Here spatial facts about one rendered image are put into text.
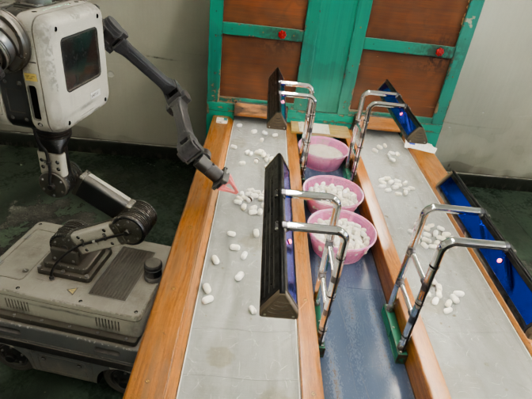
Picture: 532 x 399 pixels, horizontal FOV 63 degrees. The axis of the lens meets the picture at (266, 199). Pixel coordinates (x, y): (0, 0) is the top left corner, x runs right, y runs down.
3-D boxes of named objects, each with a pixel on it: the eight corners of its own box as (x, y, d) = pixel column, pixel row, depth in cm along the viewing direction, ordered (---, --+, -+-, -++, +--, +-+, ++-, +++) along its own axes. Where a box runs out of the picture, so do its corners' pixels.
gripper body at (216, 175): (229, 169, 171) (214, 156, 169) (226, 181, 163) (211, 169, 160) (218, 178, 174) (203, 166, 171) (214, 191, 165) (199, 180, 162)
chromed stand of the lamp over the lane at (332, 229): (257, 352, 126) (275, 226, 102) (260, 302, 142) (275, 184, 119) (323, 358, 126) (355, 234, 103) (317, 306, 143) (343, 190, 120)
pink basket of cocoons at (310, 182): (315, 229, 180) (319, 210, 175) (290, 195, 201) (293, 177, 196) (370, 221, 189) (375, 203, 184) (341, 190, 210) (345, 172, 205)
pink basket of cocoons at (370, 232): (305, 267, 159) (309, 246, 154) (302, 224, 182) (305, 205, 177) (377, 273, 160) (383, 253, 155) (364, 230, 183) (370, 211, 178)
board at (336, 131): (290, 133, 239) (291, 131, 238) (290, 122, 251) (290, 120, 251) (351, 138, 240) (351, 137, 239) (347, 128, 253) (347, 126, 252)
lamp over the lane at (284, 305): (258, 317, 89) (262, 291, 85) (264, 171, 141) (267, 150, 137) (298, 321, 89) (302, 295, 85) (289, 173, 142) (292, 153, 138)
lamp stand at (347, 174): (347, 191, 209) (368, 101, 186) (342, 171, 226) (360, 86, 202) (386, 195, 210) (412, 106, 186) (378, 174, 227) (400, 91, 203)
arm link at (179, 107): (163, 101, 190) (181, 86, 188) (172, 110, 194) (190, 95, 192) (174, 157, 159) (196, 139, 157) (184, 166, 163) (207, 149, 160)
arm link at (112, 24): (168, 97, 199) (184, 84, 197) (174, 115, 191) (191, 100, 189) (88, 29, 165) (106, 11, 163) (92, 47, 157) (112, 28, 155)
